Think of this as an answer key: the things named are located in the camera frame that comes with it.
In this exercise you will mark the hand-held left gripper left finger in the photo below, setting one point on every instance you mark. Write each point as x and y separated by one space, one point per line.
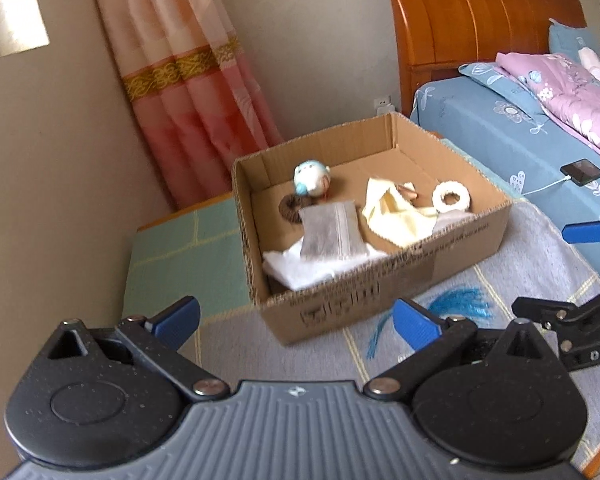
176 319

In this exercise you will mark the blue tassel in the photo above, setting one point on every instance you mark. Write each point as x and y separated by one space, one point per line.
460 302

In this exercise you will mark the blue floral bed sheet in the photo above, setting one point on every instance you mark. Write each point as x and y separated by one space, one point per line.
480 130

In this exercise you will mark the grey cloth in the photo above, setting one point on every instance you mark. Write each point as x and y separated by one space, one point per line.
330 232

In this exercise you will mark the white blue round plush toy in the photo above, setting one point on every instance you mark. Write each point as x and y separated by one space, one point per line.
312 177

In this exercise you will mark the purple floral quilt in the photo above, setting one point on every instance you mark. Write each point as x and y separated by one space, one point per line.
570 95

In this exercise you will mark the pale yellow cloth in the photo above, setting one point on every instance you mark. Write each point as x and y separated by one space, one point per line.
395 222

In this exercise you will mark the white wall outlet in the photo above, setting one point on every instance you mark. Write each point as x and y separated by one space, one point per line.
384 105

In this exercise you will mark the white pink cloth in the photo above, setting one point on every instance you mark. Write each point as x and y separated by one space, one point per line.
597 65

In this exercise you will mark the blue pillow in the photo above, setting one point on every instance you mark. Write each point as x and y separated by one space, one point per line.
572 40

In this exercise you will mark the grey green patchwork mat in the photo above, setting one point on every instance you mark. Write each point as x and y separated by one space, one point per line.
180 260

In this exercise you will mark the wooden headboard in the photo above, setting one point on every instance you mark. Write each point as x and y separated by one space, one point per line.
480 15

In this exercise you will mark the cardboard box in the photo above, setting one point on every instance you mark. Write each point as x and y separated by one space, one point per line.
405 280

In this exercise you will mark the pink patterned curtain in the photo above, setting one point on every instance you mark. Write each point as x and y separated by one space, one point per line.
190 85

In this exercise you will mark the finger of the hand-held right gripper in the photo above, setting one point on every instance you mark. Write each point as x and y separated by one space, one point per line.
590 325
587 232

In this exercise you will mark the black smartphone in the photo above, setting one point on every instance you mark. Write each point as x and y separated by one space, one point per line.
582 171

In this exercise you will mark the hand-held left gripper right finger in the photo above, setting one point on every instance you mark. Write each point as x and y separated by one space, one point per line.
416 324

